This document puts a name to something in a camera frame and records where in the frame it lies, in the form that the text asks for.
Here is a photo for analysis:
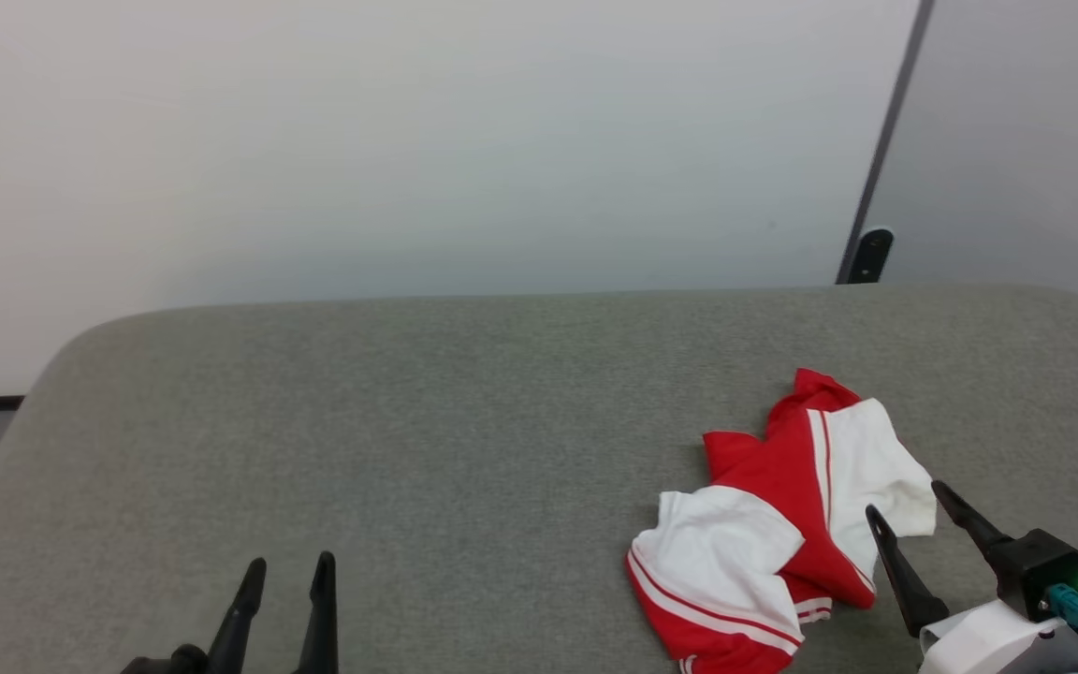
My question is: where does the red and white garment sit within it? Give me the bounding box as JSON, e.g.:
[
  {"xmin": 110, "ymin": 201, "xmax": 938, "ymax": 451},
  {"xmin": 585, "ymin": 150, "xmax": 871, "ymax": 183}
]
[{"xmin": 625, "ymin": 368, "xmax": 939, "ymax": 674}]

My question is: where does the grey door panel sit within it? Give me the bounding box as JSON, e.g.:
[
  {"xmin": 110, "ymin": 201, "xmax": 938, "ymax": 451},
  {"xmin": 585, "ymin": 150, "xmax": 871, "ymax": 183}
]
[{"xmin": 867, "ymin": 0, "xmax": 1078, "ymax": 315}]

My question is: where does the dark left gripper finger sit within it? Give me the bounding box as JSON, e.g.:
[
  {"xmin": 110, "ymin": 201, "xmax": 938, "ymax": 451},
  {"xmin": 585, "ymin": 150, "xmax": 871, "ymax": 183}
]
[
  {"xmin": 296, "ymin": 551, "xmax": 339, "ymax": 674},
  {"xmin": 207, "ymin": 558, "xmax": 267, "ymax": 674}
]

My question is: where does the dark door edge strip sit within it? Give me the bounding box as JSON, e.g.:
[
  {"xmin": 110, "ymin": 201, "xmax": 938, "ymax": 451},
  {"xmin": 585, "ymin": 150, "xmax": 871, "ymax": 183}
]
[{"xmin": 836, "ymin": 0, "xmax": 935, "ymax": 285}]

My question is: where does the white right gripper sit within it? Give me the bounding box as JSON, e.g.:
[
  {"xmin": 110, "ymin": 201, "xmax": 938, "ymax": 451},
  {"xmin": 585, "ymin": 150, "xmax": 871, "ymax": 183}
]
[{"xmin": 865, "ymin": 480, "xmax": 1078, "ymax": 674}]

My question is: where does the black door stop bracket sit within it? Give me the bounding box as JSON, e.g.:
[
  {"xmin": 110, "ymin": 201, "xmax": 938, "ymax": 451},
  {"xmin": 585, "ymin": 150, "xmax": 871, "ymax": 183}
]
[{"xmin": 845, "ymin": 227, "xmax": 896, "ymax": 285}]

